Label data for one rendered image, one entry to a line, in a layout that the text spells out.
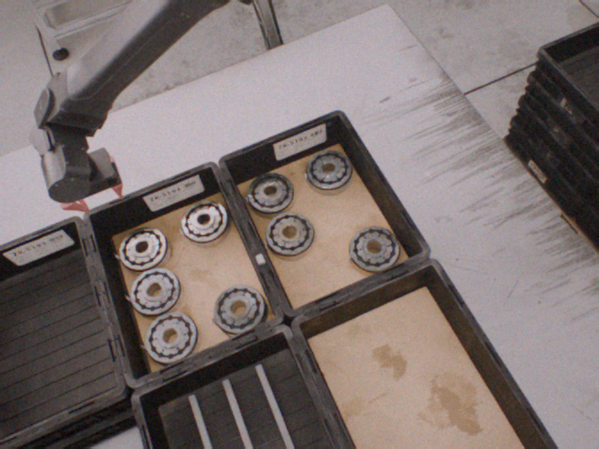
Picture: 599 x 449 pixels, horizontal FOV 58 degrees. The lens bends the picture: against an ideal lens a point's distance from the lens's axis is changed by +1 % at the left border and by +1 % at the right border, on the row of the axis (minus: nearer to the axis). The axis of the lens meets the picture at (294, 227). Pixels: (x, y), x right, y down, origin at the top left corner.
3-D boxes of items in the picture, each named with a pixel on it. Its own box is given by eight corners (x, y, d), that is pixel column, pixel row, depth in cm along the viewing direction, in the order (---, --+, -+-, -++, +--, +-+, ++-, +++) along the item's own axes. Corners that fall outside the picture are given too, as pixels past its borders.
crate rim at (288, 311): (217, 165, 118) (215, 158, 116) (341, 114, 121) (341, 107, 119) (289, 324, 99) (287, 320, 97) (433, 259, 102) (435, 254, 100)
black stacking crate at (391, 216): (227, 188, 126) (217, 160, 116) (342, 141, 129) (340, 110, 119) (294, 338, 108) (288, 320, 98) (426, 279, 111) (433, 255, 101)
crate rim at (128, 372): (86, 217, 115) (80, 212, 112) (217, 165, 118) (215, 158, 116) (133, 395, 96) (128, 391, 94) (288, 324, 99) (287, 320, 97)
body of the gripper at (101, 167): (118, 181, 90) (100, 154, 83) (60, 205, 89) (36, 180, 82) (109, 152, 93) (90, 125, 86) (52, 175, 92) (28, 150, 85)
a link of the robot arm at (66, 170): (105, 95, 81) (45, 82, 75) (126, 151, 76) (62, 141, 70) (77, 151, 88) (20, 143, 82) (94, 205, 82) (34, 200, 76)
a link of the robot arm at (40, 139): (58, 107, 81) (21, 122, 80) (69, 140, 78) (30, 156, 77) (79, 136, 87) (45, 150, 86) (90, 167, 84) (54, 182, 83)
